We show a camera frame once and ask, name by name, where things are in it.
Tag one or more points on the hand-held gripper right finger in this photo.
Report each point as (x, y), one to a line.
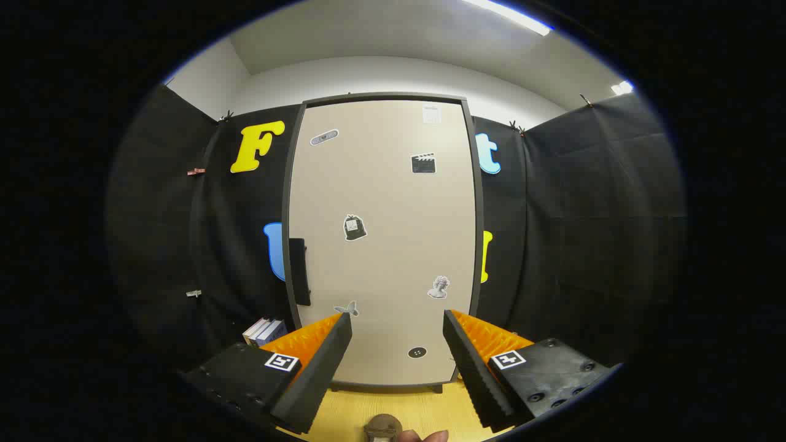
(476, 374)

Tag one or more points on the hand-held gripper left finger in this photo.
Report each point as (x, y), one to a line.
(319, 374)

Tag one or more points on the brown plush shoe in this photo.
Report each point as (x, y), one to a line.
(383, 425)

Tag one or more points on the beige shoe cabinet door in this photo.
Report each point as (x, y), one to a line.
(387, 258)

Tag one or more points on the dark grey shoe cabinet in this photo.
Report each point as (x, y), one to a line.
(384, 96)

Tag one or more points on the blue book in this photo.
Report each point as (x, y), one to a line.
(273, 331)

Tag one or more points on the white book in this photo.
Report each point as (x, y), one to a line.
(253, 330)

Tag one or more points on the black backdrop cloth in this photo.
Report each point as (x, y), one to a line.
(583, 215)

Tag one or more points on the small ceiling light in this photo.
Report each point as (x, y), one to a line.
(621, 88)

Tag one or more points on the ceiling light strip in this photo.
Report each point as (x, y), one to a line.
(509, 15)

